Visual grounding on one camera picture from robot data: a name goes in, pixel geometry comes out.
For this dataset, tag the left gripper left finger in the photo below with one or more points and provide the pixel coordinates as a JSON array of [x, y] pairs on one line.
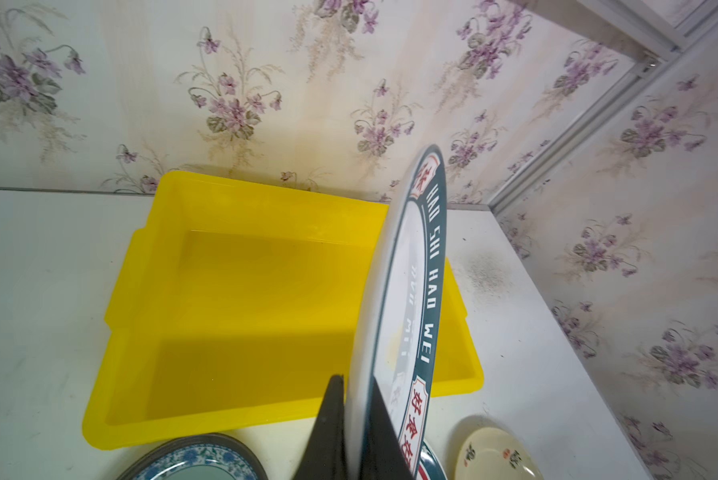
[[324, 455]]

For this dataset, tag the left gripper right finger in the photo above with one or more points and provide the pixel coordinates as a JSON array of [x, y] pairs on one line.
[[382, 457]]

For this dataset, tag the cream floral plate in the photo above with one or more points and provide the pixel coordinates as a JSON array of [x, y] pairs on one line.
[[493, 453]]

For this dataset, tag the white plate teal lettered rim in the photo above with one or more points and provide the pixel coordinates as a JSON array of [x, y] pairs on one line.
[[399, 323]]

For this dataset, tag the yellow plastic bin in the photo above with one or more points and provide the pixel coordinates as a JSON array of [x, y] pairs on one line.
[[235, 305]]

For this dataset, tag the white plate dark green rim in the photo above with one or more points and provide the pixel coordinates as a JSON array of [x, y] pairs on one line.
[[429, 467]]

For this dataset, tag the small green patterned plate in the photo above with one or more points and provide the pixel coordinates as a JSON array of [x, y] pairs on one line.
[[208, 456]]

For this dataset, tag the aluminium cage frame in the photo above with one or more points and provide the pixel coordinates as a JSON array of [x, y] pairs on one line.
[[663, 32]]

